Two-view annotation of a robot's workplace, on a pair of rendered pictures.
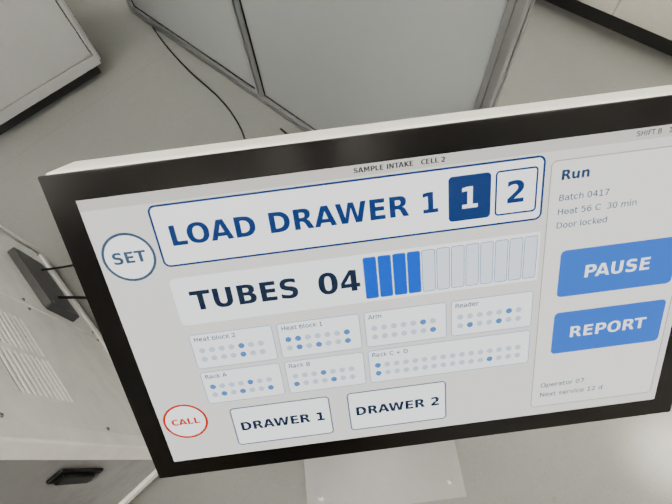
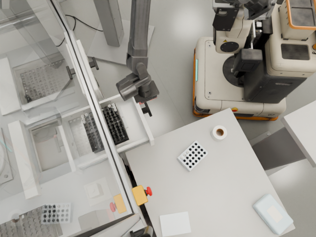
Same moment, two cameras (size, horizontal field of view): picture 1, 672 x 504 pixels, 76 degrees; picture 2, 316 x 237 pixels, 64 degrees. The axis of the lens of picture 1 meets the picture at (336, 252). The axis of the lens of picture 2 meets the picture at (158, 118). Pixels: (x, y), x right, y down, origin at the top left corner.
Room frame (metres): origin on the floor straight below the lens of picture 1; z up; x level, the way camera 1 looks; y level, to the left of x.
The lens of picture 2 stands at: (-0.55, 1.20, 1.97)
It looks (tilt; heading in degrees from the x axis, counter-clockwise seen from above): 72 degrees down; 285
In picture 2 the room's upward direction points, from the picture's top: straight up
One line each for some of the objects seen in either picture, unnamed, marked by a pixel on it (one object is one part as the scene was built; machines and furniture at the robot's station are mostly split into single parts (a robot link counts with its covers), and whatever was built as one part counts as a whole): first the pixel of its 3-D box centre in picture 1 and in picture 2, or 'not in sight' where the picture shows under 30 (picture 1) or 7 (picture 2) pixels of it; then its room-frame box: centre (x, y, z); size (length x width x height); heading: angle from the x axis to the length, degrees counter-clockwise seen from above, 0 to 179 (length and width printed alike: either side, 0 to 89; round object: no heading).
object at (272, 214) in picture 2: not in sight; (272, 213); (-1.05, 1.12, 0.78); 0.15 x 0.10 x 0.04; 142
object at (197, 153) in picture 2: not in sight; (192, 155); (-0.65, 0.96, 0.78); 0.12 x 0.08 x 0.04; 58
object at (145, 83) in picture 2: not in sight; (142, 82); (-0.38, 0.81, 1.13); 0.07 x 0.06 x 0.07; 46
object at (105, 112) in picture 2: not in sight; (99, 130); (-0.21, 0.97, 0.87); 0.22 x 0.18 x 0.06; 38
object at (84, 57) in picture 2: not in sight; (89, 69); (-0.06, 0.69, 0.87); 0.29 x 0.02 x 0.11; 128
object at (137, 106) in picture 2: not in sight; (140, 114); (-0.37, 0.85, 0.87); 0.29 x 0.02 x 0.11; 128
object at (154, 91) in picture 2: not in sight; (144, 89); (-0.39, 0.80, 1.06); 0.10 x 0.07 x 0.07; 39
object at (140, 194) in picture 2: not in sight; (140, 194); (-0.47, 1.19, 0.88); 0.07 x 0.05 x 0.07; 128
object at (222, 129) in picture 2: not in sight; (218, 133); (-0.75, 0.81, 0.78); 0.07 x 0.07 x 0.04
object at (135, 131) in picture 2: not in sight; (98, 132); (-0.21, 0.98, 0.86); 0.40 x 0.26 x 0.06; 38
